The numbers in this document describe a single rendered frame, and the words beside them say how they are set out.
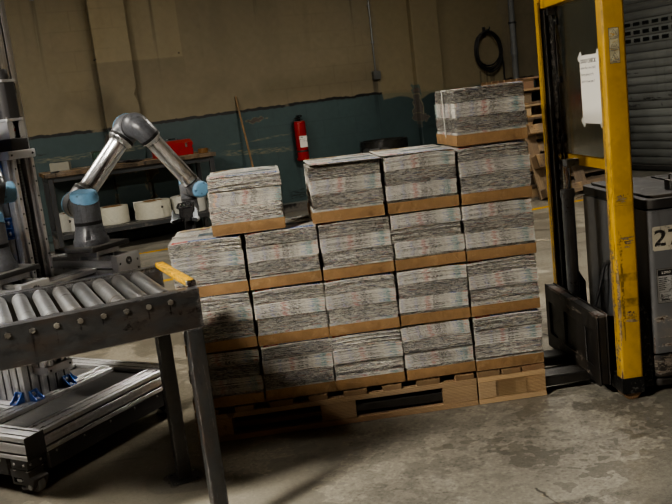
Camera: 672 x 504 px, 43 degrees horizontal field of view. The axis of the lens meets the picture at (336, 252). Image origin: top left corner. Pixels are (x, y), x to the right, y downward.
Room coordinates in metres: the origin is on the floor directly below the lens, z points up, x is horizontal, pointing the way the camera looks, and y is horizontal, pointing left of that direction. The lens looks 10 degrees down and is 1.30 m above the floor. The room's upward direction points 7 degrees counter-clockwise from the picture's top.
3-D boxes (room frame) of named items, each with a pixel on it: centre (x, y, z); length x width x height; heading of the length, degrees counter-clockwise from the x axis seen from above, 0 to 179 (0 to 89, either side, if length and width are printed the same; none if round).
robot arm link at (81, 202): (3.60, 1.04, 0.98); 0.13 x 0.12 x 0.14; 31
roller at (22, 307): (2.53, 0.97, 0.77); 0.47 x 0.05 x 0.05; 23
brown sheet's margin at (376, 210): (3.46, -0.05, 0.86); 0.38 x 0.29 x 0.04; 4
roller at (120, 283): (2.65, 0.67, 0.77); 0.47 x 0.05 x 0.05; 23
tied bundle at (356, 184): (3.46, -0.06, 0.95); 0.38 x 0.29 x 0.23; 4
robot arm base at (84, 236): (3.59, 1.04, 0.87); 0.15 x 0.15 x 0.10
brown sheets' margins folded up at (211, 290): (3.45, 0.08, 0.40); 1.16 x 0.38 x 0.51; 94
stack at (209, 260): (3.45, 0.08, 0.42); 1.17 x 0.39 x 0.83; 94
